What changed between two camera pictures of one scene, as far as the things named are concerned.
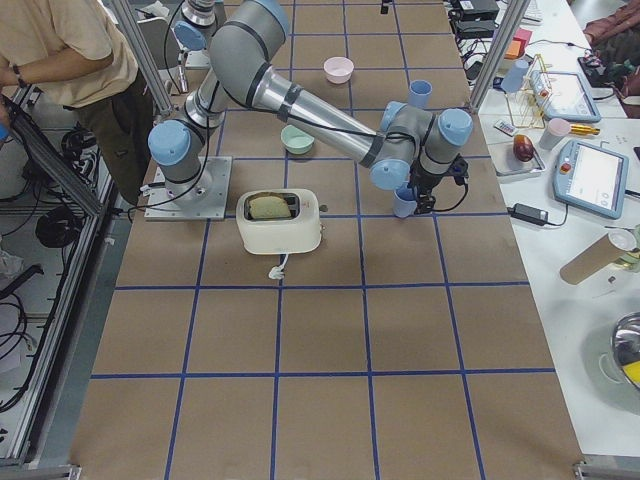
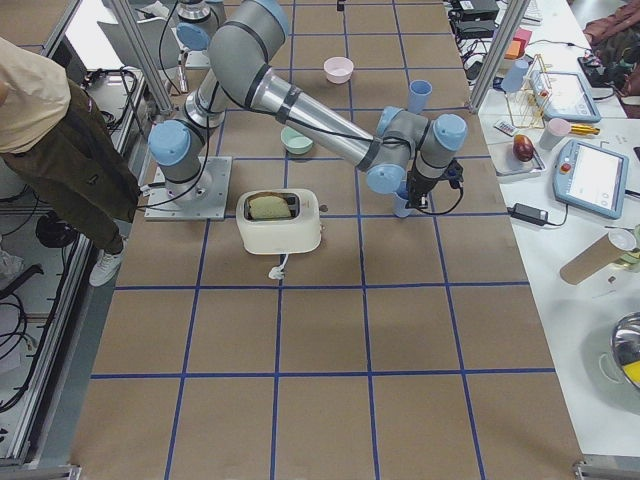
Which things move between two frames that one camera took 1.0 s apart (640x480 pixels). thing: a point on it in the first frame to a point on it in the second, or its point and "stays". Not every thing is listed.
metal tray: x=505 y=162 stays
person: x=63 y=52 to x=51 y=127
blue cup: x=404 y=201 stays
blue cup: x=419 y=92 stays
